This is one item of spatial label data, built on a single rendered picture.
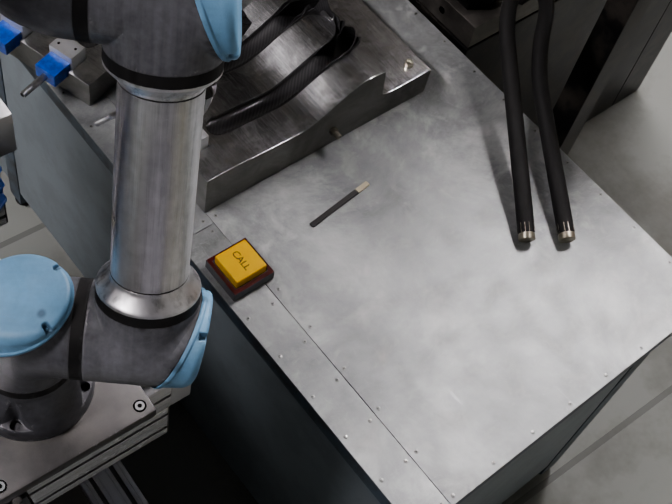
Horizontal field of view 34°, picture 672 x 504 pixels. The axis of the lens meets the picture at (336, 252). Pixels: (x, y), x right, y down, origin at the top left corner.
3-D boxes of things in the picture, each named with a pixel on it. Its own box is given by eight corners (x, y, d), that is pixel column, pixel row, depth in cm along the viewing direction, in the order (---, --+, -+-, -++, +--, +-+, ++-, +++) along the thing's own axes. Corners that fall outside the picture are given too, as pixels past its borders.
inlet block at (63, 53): (35, 113, 187) (32, 92, 182) (12, 97, 188) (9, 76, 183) (86, 68, 193) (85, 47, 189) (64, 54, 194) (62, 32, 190)
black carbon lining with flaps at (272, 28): (215, 148, 183) (219, 111, 176) (159, 84, 189) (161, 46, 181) (373, 64, 199) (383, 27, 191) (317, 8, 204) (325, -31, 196)
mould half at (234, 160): (204, 213, 185) (208, 164, 173) (117, 109, 193) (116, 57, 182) (423, 91, 206) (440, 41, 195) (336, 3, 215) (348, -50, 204)
